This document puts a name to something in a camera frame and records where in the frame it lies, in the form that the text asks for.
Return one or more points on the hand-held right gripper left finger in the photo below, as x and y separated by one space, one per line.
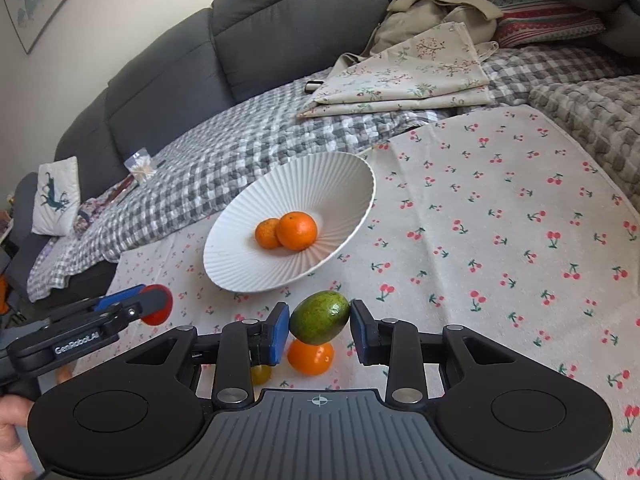
280 332

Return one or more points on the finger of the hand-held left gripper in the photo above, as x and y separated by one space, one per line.
117 299
147 302

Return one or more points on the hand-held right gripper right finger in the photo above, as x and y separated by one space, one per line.
361 332

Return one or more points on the red tomato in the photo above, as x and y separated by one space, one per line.
161 305

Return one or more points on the orange tangerine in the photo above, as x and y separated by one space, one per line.
297 230
310 359
265 236

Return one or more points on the small green mango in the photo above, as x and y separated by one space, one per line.
320 317

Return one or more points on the yellow green tomato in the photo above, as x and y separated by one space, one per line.
261 375

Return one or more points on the white ribbed bowl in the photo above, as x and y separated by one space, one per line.
325 185

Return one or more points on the person's left hand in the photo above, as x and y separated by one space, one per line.
10 440

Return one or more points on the floral fabric pouch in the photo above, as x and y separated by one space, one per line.
92 210

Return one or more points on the dark red flat packet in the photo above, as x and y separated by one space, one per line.
125 188

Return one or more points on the white printed cushion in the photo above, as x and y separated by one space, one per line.
55 197

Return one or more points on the clear bag of cotton swabs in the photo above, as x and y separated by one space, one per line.
140 165

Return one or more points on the cherry print cloth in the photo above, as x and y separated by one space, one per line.
475 240

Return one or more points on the grey checkered blanket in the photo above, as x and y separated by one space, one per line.
225 145

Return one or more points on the dark grey sofa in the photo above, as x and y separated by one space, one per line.
165 75

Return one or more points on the small black white object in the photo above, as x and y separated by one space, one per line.
312 86

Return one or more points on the floral beige cloth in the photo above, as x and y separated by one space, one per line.
415 70

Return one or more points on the grey knit blanket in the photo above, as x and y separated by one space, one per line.
590 110

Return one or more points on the beige canvas bag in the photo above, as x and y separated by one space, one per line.
435 10

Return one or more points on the striped patterned pillow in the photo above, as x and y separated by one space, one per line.
525 10

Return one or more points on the framed wall picture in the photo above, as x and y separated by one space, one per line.
35 2

